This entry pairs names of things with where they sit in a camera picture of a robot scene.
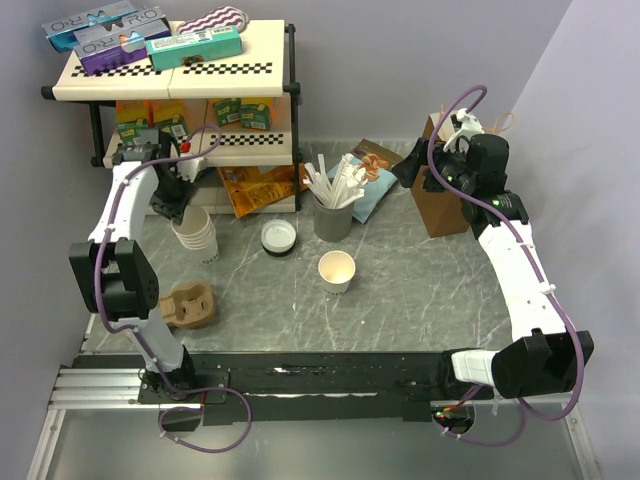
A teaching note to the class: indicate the single white paper cup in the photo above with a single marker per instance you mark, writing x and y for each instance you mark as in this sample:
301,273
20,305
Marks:
336,269

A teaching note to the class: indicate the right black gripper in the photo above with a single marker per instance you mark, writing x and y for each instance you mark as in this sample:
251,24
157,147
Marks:
418,156

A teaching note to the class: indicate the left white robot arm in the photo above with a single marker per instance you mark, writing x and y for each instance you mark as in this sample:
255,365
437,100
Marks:
115,279

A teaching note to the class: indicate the grey straw holder cup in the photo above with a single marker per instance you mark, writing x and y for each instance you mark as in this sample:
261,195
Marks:
332,225

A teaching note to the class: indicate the green orange box far left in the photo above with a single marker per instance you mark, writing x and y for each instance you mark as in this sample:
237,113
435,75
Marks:
132,117

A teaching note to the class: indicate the purple O-R-O box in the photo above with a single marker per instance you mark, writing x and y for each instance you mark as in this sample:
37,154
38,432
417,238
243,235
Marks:
118,49

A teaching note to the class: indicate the stack of white cup lids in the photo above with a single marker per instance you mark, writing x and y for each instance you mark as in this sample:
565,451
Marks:
278,238

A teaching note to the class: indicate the teal carton box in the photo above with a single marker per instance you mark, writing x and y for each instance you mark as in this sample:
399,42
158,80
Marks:
202,46

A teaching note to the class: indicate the light blue nut bag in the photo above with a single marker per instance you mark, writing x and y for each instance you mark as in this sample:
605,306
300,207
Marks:
377,161

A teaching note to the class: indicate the purple white wavy pouch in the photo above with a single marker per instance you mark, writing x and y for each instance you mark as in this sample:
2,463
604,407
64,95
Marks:
220,17

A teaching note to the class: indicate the brown paper takeout bag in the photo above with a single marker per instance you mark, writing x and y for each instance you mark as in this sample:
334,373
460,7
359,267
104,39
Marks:
441,211

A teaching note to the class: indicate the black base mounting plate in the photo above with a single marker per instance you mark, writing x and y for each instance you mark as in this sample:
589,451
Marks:
297,386

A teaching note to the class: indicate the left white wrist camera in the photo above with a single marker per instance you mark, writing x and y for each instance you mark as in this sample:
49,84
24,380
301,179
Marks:
191,162

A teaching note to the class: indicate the brown cardboard cup carrier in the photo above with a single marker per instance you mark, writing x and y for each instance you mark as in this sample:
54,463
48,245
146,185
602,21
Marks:
188,306

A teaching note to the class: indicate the cream checkered shelf rack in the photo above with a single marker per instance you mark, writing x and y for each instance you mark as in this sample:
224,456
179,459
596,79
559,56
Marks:
266,68

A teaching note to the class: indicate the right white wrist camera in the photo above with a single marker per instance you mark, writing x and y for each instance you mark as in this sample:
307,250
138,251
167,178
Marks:
466,125

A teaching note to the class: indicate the blue O-R-O box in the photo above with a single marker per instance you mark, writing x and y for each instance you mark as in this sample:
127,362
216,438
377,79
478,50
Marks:
67,33

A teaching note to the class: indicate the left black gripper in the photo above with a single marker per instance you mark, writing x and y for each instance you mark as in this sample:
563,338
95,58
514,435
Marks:
175,211

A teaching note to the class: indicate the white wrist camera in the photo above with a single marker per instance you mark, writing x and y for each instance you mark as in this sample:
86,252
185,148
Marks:
466,125
191,162

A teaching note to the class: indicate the stack of white paper cups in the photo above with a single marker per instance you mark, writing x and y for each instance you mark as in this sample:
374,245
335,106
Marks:
196,233

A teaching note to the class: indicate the orange snack bag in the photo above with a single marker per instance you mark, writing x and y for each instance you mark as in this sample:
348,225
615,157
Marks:
253,187

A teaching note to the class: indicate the green orange box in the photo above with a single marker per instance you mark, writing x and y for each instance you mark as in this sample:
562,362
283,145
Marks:
132,117
226,111
171,116
256,113

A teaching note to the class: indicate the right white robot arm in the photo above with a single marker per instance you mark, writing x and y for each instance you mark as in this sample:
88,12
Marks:
547,354

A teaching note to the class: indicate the aluminium rail frame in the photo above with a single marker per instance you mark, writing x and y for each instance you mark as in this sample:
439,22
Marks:
97,429

